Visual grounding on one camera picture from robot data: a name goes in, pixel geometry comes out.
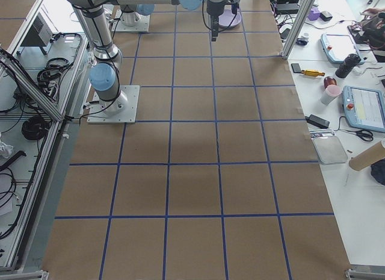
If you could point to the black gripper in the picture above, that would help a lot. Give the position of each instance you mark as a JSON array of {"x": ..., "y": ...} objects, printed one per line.
[{"x": 213, "y": 9}]

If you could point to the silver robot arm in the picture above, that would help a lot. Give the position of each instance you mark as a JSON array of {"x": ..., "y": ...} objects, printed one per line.
[
  {"x": 186, "y": 4},
  {"x": 104, "y": 76}
]

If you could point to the lavender round plate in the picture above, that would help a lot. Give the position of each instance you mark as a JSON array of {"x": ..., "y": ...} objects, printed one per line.
[{"x": 229, "y": 20}]

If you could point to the pink lidded white cup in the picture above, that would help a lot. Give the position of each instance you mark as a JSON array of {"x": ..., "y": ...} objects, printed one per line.
[{"x": 330, "y": 93}]

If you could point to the blue teach pendant far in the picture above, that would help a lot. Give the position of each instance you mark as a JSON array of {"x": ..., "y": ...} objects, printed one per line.
[{"x": 338, "y": 46}]

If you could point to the blue teach pendant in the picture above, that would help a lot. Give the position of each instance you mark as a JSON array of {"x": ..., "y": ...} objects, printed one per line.
[
  {"x": 363, "y": 108},
  {"x": 338, "y": 46}
]

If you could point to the black power adapter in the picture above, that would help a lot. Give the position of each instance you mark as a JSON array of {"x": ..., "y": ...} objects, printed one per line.
[{"x": 317, "y": 121}]

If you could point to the black bottle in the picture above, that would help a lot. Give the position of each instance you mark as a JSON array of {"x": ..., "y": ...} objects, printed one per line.
[{"x": 351, "y": 61}]

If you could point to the blue teach pendant near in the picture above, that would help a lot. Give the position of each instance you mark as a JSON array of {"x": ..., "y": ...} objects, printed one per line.
[{"x": 363, "y": 108}]

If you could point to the metal tray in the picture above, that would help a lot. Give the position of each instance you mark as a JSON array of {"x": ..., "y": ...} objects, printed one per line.
[{"x": 328, "y": 147}]

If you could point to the grey electronics box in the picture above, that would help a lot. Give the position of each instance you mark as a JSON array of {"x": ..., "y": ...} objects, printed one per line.
[{"x": 39, "y": 35}]

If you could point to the black scissors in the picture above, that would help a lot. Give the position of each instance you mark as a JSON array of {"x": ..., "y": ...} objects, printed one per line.
[{"x": 364, "y": 134}]

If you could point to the cardboard tube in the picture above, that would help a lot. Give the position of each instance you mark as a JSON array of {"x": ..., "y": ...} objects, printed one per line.
[{"x": 366, "y": 158}]

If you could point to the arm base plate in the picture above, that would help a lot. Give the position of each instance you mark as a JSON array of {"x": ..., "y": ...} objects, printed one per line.
[
  {"x": 123, "y": 110},
  {"x": 130, "y": 23}
]

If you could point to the aluminium frame post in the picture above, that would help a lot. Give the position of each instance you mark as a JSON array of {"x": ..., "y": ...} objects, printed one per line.
[{"x": 296, "y": 28}]

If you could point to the yellow handled tool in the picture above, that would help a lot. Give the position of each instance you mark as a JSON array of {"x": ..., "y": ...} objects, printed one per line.
[{"x": 313, "y": 73}]

